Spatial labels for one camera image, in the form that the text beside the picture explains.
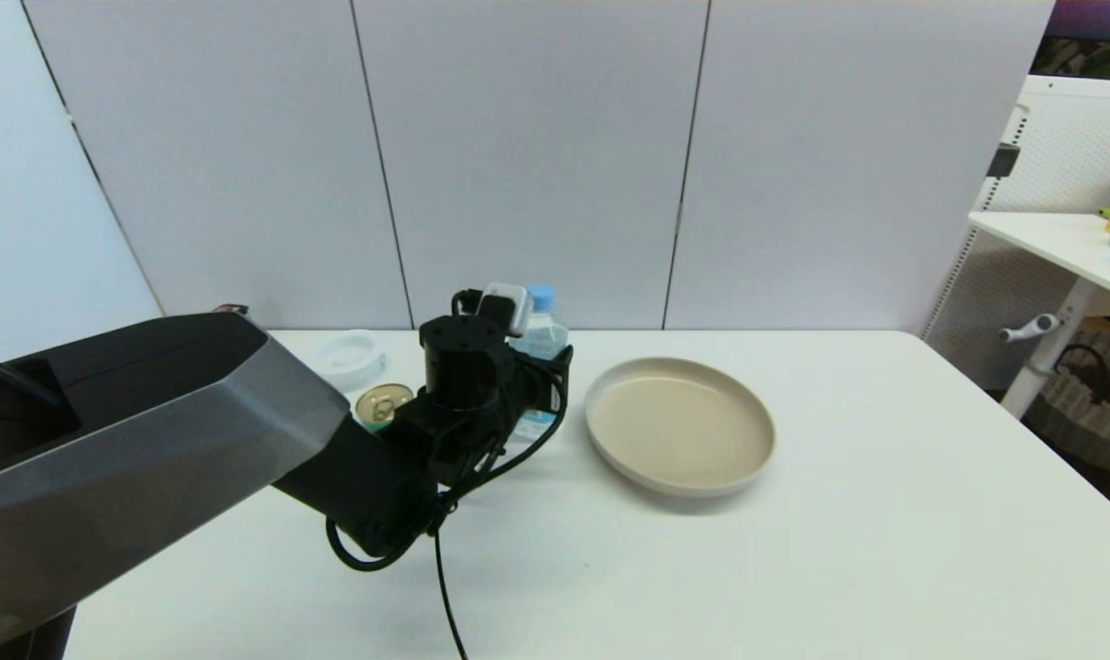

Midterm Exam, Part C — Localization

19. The white side desk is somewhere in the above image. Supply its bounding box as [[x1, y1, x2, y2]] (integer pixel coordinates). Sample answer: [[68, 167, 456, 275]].
[[967, 213, 1110, 418]]

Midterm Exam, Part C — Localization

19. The white round plastic dish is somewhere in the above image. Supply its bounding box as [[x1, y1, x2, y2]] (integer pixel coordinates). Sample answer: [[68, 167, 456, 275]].
[[309, 330, 379, 393]]

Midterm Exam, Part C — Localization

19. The beige round plate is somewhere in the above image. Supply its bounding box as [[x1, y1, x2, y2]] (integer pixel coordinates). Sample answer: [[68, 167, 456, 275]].
[[584, 357, 776, 499]]

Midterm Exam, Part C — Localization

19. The woven wicker basket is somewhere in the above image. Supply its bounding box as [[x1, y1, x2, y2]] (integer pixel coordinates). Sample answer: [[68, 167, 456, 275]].
[[1022, 330, 1110, 510]]

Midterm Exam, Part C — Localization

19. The white pegboard panel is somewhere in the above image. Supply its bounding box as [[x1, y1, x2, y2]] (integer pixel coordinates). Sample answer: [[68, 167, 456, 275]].
[[921, 78, 1110, 386]]

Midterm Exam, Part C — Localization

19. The white desk crank handle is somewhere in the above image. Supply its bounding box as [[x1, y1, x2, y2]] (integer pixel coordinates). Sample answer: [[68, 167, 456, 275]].
[[996, 314, 1061, 346]]

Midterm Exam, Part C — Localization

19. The soda water bottle blue label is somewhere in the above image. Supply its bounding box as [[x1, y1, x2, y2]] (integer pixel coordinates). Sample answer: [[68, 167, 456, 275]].
[[509, 284, 571, 443]]

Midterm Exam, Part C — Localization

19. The cat food can gold lid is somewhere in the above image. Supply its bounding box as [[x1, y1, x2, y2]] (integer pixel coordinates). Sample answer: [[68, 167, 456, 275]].
[[355, 383, 415, 432]]

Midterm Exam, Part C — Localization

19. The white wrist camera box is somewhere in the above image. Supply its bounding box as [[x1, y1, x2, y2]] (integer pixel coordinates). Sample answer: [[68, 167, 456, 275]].
[[479, 282, 531, 336]]

